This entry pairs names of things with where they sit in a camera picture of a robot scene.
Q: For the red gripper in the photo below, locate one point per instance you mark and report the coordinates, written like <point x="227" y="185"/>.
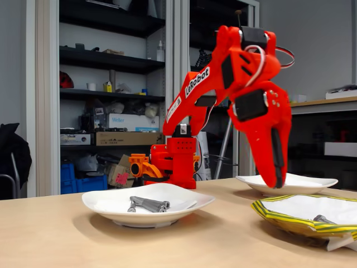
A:
<point x="257" y="131"/>

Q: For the short bolt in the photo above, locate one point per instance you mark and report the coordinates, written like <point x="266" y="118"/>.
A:
<point x="320" y="218"/>

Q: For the red robot arm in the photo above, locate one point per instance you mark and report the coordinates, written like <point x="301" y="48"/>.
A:
<point x="195" y="92"/>

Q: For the small white box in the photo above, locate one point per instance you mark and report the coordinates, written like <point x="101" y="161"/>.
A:
<point x="299" y="98"/>

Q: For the white square plate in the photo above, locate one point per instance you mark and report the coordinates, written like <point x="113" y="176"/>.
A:
<point x="246" y="178"/>
<point x="145" y="219"/>

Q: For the grey workbench wooden top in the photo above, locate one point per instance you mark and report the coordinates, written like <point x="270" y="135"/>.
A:
<point x="334" y="107"/>

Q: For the small red object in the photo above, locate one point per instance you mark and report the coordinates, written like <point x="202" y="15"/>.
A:
<point x="344" y="136"/>

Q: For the white tray with parts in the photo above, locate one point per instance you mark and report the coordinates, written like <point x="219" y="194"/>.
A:
<point x="340" y="95"/>

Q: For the orange table clamp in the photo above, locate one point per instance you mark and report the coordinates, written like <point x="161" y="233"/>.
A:
<point x="139" y="162"/>
<point x="196" y="163"/>

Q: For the yellow black striped paper plate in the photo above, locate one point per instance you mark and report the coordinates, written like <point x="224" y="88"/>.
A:
<point x="281" y="219"/>

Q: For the black flexible tripod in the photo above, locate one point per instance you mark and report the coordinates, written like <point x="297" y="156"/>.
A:
<point x="202" y="57"/>

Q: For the white soft lump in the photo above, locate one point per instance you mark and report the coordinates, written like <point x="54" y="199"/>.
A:
<point x="151" y="110"/>

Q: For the small blue box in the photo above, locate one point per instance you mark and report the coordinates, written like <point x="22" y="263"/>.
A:
<point x="144" y="92"/>

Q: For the white plastic bottle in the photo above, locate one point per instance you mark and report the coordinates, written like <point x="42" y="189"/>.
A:
<point x="160" y="54"/>

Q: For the grey open storage cabinet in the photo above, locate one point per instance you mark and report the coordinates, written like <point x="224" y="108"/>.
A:
<point x="181" y="28"/>
<point x="44" y="83"/>

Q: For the white Weller box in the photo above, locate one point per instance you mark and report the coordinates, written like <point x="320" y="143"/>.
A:
<point x="131" y="121"/>

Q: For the long brown carton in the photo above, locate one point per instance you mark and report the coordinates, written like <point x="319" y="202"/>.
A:
<point x="122" y="138"/>

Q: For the crumpled clear plastic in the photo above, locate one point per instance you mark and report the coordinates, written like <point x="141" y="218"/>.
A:
<point x="124" y="88"/>

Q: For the white plastic bag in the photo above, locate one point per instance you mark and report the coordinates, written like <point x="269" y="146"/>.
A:
<point x="115" y="108"/>

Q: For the black hand tool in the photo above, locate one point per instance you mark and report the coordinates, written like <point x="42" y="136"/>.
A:
<point x="111" y="129"/>

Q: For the cardboard box pink sticker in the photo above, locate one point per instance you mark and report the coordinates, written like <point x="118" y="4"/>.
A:
<point x="115" y="173"/>

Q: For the brown cardboard tube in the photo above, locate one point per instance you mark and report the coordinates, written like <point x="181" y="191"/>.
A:
<point x="112" y="75"/>

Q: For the small yellow carton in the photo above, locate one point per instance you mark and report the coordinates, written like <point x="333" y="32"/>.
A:
<point x="107" y="88"/>

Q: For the flat wooden piece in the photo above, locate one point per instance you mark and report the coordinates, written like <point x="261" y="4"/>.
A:
<point x="113" y="52"/>

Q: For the white paper cup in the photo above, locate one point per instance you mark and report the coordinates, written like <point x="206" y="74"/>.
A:
<point x="91" y="86"/>

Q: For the low blue plastic crate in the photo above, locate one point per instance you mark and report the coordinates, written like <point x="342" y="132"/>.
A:
<point x="92" y="184"/>

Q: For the white printed flat box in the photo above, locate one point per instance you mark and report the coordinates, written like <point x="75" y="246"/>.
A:
<point x="75" y="139"/>

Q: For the dark grey small object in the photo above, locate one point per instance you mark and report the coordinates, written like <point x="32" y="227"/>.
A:
<point x="80" y="47"/>

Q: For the tall blue plastic crate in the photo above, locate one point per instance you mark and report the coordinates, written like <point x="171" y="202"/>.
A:
<point x="67" y="176"/>

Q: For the red black helmet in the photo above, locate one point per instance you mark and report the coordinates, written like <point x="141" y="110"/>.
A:
<point x="67" y="81"/>

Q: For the black jacket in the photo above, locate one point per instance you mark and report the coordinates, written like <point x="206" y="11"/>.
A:
<point x="14" y="150"/>

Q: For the metal frame chair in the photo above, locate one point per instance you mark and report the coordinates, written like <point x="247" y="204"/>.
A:
<point x="14" y="167"/>

